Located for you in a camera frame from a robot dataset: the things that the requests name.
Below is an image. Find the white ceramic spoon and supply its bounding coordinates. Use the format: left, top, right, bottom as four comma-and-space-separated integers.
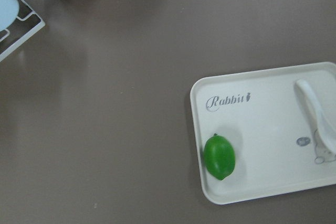
295, 79, 335, 154

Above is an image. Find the green lime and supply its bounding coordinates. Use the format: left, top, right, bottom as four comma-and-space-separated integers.
203, 133, 236, 180

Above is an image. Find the cream rabbit tray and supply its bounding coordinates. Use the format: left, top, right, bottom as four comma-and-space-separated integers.
190, 62, 335, 205

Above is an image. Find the light blue cup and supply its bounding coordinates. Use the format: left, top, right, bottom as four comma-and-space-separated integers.
0, 0, 19, 31

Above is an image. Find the white wire cup rack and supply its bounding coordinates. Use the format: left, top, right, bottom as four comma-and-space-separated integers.
1, 0, 45, 60

